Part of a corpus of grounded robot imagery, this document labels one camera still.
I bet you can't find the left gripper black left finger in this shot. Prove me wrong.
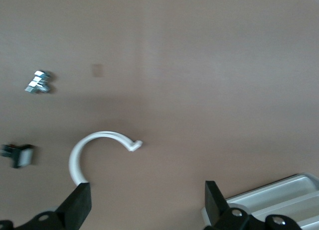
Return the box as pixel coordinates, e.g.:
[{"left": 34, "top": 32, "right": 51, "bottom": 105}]
[{"left": 0, "top": 182, "right": 92, "bottom": 230}]

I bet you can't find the brown tape patch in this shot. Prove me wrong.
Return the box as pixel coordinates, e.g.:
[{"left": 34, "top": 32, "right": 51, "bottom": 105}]
[{"left": 91, "top": 64, "right": 104, "bottom": 78}]

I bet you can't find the black square switch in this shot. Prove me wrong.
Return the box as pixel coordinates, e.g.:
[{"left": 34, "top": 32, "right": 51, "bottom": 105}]
[{"left": 0, "top": 143, "right": 35, "bottom": 169}]

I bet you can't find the white drawer cabinet shell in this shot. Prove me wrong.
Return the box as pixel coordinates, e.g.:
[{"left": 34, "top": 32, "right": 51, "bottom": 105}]
[{"left": 201, "top": 172, "right": 319, "bottom": 230}]

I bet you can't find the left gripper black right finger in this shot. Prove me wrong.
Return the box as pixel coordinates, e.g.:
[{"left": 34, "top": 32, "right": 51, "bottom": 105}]
[{"left": 204, "top": 180, "right": 300, "bottom": 230}]

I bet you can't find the small chrome metal fitting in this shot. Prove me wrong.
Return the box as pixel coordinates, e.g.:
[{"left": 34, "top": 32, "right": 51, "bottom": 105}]
[{"left": 23, "top": 70, "right": 54, "bottom": 94}]

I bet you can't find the white curved plastic clip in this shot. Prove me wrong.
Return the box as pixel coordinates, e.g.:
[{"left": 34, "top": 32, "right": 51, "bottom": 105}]
[{"left": 68, "top": 130, "right": 145, "bottom": 186}]

